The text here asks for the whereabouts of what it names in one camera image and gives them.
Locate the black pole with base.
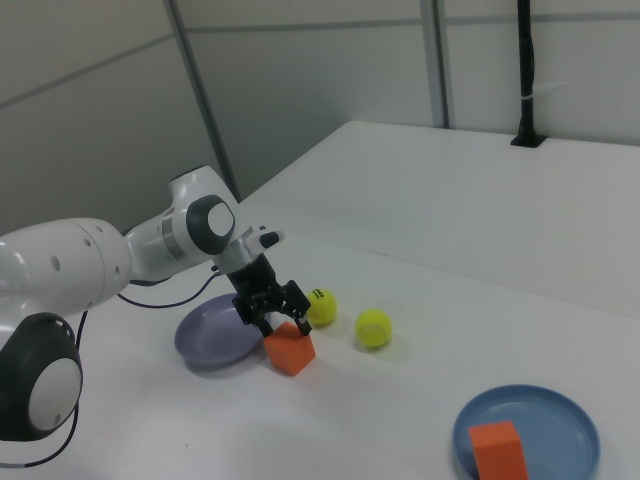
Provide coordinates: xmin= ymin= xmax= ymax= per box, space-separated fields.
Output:
xmin=509 ymin=0 xmax=546 ymax=149

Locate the purple plate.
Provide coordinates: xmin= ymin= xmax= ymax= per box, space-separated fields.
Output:
xmin=173 ymin=293 xmax=266 ymax=372

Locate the orange cube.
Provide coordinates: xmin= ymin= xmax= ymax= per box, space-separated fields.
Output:
xmin=468 ymin=420 xmax=530 ymax=480
xmin=263 ymin=321 xmax=317 ymax=376

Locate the grey upright partition post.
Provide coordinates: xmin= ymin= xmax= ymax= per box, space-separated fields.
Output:
xmin=422 ymin=0 xmax=451 ymax=129

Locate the blue plate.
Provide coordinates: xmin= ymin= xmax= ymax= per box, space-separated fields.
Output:
xmin=452 ymin=383 xmax=601 ymax=480

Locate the yellow tennis ball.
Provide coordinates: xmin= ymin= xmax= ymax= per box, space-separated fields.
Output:
xmin=354 ymin=308 xmax=393 ymax=350
xmin=305 ymin=287 xmax=339 ymax=327

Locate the white cable tie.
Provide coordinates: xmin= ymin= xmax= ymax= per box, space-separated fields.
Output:
xmin=519 ymin=79 xmax=571 ymax=104

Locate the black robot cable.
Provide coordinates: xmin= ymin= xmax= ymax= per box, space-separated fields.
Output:
xmin=0 ymin=267 xmax=221 ymax=469

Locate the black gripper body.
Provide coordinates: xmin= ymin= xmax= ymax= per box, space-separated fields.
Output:
xmin=224 ymin=253 xmax=285 ymax=311

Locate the grey slanted partition post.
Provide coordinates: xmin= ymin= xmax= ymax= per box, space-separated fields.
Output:
xmin=167 ymin=0 xmax=242 ymax=202

